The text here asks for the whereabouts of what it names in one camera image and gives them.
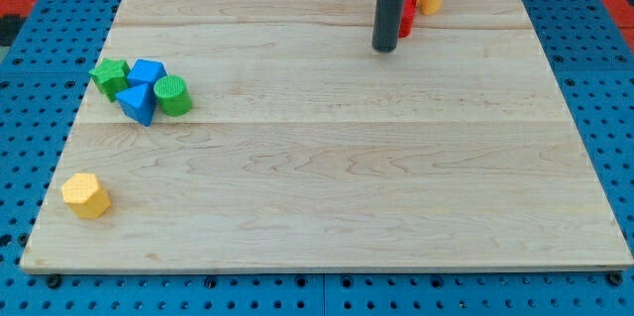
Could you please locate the yellow hexagon block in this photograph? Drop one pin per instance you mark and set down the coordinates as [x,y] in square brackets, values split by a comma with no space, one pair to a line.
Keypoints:
[85,195]

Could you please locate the wooden board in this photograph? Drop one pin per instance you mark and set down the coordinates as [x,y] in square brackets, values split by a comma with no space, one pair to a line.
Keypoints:
[307,151]

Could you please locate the green cylinder block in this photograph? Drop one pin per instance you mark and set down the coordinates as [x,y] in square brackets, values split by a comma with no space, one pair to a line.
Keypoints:
[172,95]

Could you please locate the red block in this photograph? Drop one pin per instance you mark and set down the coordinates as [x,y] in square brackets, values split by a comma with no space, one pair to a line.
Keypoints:
[407,18]

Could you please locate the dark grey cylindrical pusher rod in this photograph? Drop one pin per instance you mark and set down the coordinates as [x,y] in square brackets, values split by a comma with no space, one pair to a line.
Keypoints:
[386,26]

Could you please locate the blue triangle block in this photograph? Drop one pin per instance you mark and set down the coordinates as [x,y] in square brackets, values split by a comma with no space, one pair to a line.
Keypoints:
[138,103]

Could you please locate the blue cube block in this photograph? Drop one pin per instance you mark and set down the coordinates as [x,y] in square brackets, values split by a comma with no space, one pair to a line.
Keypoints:
[145,72]

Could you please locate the green star block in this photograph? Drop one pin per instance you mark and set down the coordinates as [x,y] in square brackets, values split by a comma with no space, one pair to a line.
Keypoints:
[110,77]

